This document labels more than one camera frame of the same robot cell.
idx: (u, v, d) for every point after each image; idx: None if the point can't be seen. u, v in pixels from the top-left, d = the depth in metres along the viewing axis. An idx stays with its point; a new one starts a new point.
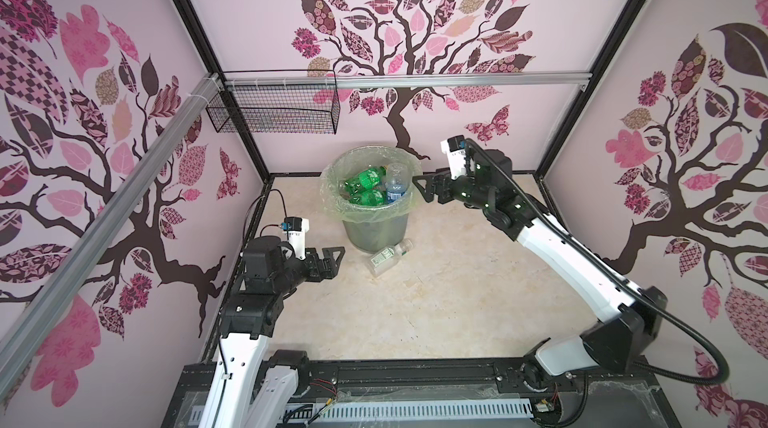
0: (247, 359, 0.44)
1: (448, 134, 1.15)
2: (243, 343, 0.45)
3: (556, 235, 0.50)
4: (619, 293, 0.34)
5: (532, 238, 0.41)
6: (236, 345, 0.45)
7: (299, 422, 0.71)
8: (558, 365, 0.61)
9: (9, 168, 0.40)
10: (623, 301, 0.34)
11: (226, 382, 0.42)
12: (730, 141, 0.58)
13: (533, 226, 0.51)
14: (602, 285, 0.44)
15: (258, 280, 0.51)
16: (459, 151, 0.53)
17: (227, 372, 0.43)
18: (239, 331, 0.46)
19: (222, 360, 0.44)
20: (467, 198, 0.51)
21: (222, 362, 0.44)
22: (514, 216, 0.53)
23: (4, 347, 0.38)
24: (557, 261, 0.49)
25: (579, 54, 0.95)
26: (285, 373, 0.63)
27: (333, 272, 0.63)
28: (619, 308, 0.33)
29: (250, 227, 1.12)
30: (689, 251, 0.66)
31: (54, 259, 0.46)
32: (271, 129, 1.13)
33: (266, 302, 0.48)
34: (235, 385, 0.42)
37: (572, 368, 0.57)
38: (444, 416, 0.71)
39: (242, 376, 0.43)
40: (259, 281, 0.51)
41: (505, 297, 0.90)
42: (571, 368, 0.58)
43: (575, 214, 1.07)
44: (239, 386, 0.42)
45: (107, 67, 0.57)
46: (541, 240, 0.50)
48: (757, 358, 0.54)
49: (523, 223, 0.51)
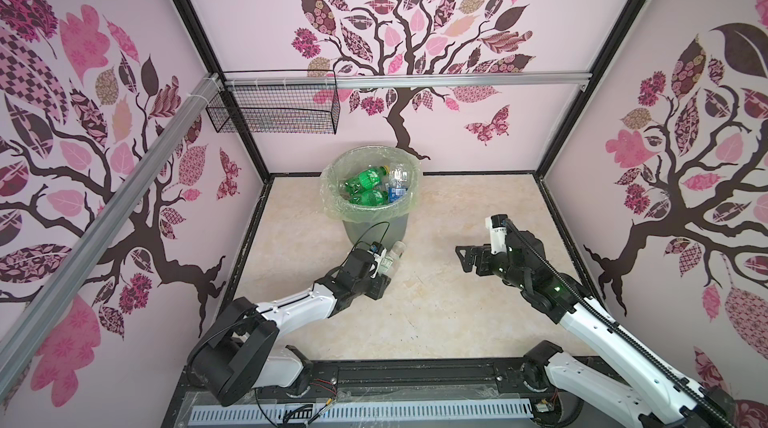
0: (323, 301, 0.59)
1: (448, 134, 1.15)
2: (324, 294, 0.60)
3: (603, 325, 0.49)
4: (679, 394, 0.41)
5: (575, 324, 0.51)
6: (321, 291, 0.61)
7: (299, 422, 0.71)
8: (572, 391, 0.60)
9: (9, 168, 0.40)
10: (684, 402, 0.41)
11: (308, 296, 0.57)
12: (729, 141, 0.58)
13: (575, 312, 0.51)
14: (658, 382, 0.43)
15: (345, 275, 0.70)
16: (499, 227, 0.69)
17: (311, 294, 0.58)
18: (326, 287, 0.63)
19: (311, 289, 0.60)
20: (504, 273, 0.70)
21: (312, 289, 0.60)
22: (555, 300, 0.53)
23: (5, 347, 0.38)
24: (606, 347, 0.48)
25: (580, 54, 0.95)
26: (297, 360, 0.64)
27: (377, 294, 0.80)
28: (682, 410, 0.40)
29: (250, 227, 1.12)
30: (689, 251, 0.66)
31: (54, 259, 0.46)
32: (271, 129, 1.13)
33: (344, 292, 0.64)
34: (309, 303, 0.55)
37: (585, 395, 0.57)
38: (444, 416, 0.71)
39: (314, 304, 0.56)
40: (345, 277, 0.70)
41: (506, 297, 0.90)
42: (583, 394, 0.57)
43: (575, 215, 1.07)
44: (311, 307, 0.55)
45: (107, 67, 0.57)
46: (587, 326, 0.49)
48: (756, 357, 0.54)
49: (566, 308, 0.51)
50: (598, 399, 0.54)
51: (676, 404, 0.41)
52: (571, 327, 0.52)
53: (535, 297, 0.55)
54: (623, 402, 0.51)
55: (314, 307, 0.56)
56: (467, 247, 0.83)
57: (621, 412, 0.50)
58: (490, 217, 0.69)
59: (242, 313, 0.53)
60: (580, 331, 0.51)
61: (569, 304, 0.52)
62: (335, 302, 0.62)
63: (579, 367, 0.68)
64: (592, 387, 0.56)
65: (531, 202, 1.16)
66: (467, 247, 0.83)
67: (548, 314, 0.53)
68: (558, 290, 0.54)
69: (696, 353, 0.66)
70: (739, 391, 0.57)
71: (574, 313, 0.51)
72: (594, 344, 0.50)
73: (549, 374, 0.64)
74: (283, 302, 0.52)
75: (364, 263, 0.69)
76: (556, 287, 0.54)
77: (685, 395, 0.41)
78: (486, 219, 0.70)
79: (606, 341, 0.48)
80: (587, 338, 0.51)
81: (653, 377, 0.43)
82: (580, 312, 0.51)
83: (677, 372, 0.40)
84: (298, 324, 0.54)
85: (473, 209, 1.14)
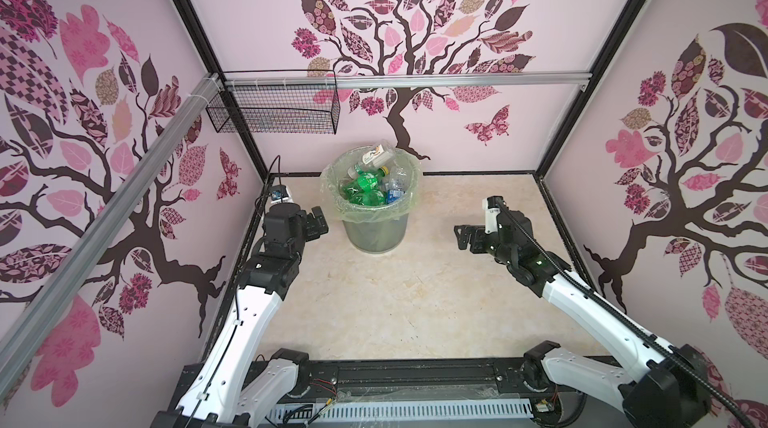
0: (258, 313, 0.46)
1: (448, 134, 1.15)
2: (254, 296, 0.47)
3: (581, 293, 0.51)
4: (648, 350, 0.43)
5: (555, 291, 0.54)
6: (251, 299, 0.47)
7: (299, 422, 0.71)
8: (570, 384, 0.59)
9: (9, 168, 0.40)
10: (652, 358, 0.42)
11: (236, 328, 0.44)
12: (729, 141, 0.58)
13: (555, 282, 0.54)
14: (629, 339, 0.44)
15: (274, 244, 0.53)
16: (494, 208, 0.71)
17: (239, 322, 0.45)
18: (254, 286, 0.48)
19: (236, 308, 0.46)
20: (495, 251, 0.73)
21: (235, 312, 0.46)
22: (537, 273, 0.56)
23: (4, 348, 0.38)
24: (583, 314, 0.50)
25: (579, 54, 0.95)
26: (287, 364, 0.64)
27: (323, 230, 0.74)
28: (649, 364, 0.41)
29: (250, 227, 1.12)
30: (689, 251, 0.66)
31: (54, 259, 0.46)
32: (271, 129, 1.13)
33: (280, 267, 0.50)
34: (245, 331, 0.44)
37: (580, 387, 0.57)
38: (444, 416, 0.71)
39: (250, 326, 0.45)
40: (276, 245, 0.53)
41: (506, 297, 0.90)
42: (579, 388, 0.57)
43: (575, 215, 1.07)
44: (248, 332, 0.44)
45: (107, 67, 0.57)
46: (564, 294, 0.52)
48: (756, 358, 0.54)
49: (545, 277, 0.55)
50: (588, 384, 0.54)
51: (644, 359, 0.42)
52: (553, 299, 0.55)
53: (519, 271, 0.59)
54: (608, 378, 0.51)
55: (251, 331, 0.44)
56: (464, 227, 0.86)
57: (607, 390, 0.50)
58: (487, 199, 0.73)
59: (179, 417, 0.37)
60: (561, 302, 0.54)
61: (549, 275, 0.55)
62: (274, 286, 0.48)
63: (572, 357, 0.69)
64: (580, 371, 0.56)
65: (531, 202, 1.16)
66: (463, 227, 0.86)
67: (532, 288, 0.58)
68: (541, 264, 0.57)
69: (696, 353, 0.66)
70: (738, 391, 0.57)
71: (554, 283, 0.54)
72: (574, 314, 0.52)
73: (547, 366, 0.64)
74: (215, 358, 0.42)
75: (286, 217, 0.51)
76: (540, 261, 0.58)
77: (653, 352, 0.42)
78: (483, 201, 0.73)
79: (583, 307, 0.50)
80: (569, 310, 0.53)
81: (624, 336, 0.45)
82: (557, 289, 0.53)
83: (647, 332, 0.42)
84: (248, 360, 0.45)
85: (473, 209, 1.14)
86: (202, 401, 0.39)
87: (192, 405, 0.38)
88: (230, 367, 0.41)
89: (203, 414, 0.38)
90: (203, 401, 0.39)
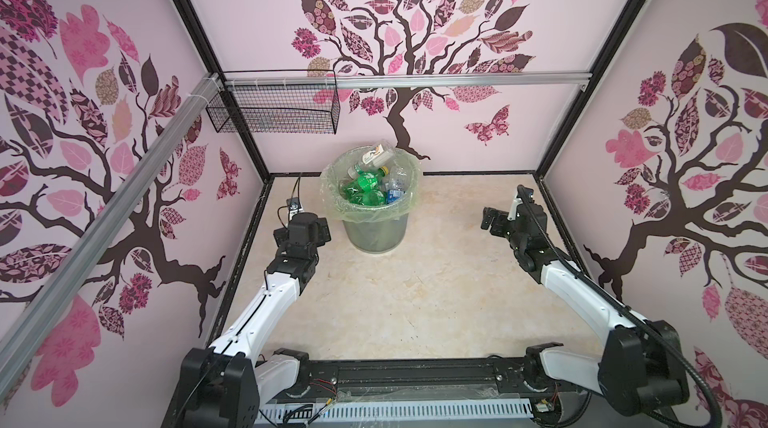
0: (284, 289, 0.54)
1: (448, 134, 1.15)
2: (280, 281, 0.55)
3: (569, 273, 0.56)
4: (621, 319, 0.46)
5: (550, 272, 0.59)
6: (278, 280, 0.55)
7: (299, 422, 0.71)
8: (568, 378, 0.58)
9: (9, 168, 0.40)
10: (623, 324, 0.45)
11: (265, 297, 0.52)
12: (730, 141, 0.58)
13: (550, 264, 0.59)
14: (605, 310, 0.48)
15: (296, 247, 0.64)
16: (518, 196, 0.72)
17: (267, 292, 0.53)
18: (281, 273, 0.57)
19: (265, 284, 0.55)
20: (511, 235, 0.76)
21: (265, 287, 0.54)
22: (537, 262, 0.62)
23: (4, 348, 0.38)
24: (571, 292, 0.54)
25: (579, 54, 0.95)
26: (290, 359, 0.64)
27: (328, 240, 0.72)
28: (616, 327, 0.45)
29: (250, 227, 1.12)
30: (689, 251, 0.66)
31: (54, 259, 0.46)
32: (271, 129, 1.13)
33: (302, 264, 0.60)
34: (273, 301, 0.51)
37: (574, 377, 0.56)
38: (444, 416, 0.71)
39: (278, 298, 0.52)
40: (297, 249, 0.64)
41: (506, 297, 0.90)
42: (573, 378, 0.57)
43: (575, 215, 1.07)
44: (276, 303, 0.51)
45: (107, 67, 0.57)
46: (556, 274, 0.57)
48: (756, 357, 0.54)
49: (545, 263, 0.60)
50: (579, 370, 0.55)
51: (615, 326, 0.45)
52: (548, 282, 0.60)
53: (523, 258, 0.65)
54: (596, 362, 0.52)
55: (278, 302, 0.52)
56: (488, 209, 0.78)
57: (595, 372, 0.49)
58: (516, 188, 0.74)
59: (203, 361, 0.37)
60: (554, 284, 0.58)
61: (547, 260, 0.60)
62: (298, 278, 0.57)
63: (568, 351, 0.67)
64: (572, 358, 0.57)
65: None
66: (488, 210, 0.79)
67: (531, 275, 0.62)
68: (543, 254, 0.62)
69: (696, 353, 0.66)
70: (738, 391, 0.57)
71: (549, 265, 0.59)
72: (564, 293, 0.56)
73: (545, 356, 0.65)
74: (244, 316, 0.48)
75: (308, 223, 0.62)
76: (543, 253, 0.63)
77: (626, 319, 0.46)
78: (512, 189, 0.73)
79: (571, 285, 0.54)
80: (560, 290, 0.57)
81: (601, 307, 0.48)
82: (550, 270, 0.59)
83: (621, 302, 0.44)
84: (272, 324, 0.51)
85: (473, 209, 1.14)
86: (233, 343, 0.44)
87: (223, 345, 0.43)
88: (259, 322, 0.47)
89: (233, 353, 0.42)
90: (235, 342, 0.44)
